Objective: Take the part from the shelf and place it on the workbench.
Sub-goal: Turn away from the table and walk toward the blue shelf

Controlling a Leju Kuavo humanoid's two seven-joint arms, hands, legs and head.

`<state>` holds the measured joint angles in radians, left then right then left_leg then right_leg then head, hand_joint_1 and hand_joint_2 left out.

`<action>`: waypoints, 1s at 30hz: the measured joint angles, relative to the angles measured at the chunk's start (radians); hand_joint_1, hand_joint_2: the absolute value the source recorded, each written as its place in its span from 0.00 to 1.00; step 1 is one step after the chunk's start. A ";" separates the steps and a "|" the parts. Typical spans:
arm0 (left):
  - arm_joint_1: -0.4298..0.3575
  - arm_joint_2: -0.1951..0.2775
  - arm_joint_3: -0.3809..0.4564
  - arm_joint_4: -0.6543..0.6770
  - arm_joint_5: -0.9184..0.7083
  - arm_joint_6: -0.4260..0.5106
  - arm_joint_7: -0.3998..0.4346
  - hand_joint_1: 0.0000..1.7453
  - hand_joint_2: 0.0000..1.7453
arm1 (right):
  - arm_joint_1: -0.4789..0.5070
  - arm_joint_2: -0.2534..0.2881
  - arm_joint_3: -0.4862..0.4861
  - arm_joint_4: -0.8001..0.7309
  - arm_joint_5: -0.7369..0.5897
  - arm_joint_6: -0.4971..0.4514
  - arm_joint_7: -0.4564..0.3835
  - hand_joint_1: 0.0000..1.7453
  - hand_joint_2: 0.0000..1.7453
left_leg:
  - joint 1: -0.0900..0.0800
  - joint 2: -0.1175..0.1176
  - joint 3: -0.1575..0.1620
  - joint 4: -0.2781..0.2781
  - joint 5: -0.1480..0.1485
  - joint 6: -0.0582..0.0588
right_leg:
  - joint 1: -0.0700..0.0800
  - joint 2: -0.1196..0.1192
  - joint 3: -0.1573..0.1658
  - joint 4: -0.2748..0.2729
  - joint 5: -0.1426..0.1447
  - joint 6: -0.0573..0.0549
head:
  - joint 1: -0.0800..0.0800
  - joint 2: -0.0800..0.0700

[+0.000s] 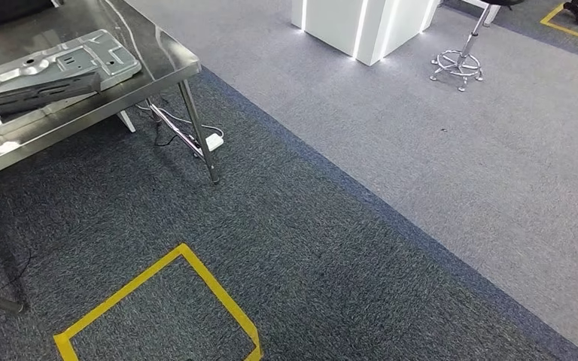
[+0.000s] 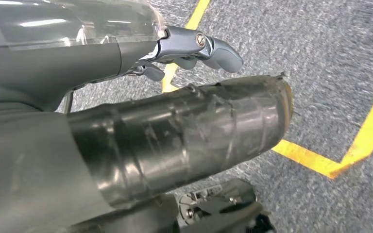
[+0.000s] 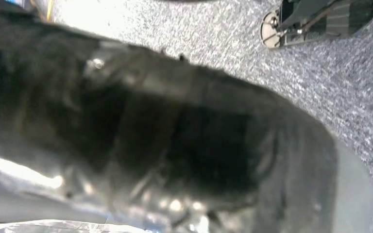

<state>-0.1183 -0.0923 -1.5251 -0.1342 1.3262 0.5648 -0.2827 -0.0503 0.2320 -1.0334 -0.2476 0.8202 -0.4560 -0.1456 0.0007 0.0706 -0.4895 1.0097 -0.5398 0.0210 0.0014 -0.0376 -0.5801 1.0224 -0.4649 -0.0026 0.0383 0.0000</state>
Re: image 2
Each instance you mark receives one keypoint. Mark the yellow floor tape square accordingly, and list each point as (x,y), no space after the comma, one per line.
(350,154)

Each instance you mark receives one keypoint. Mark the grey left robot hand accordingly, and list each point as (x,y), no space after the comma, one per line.
(61,58)

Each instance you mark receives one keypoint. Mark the black robot foot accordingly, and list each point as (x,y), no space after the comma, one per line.
(218,209)

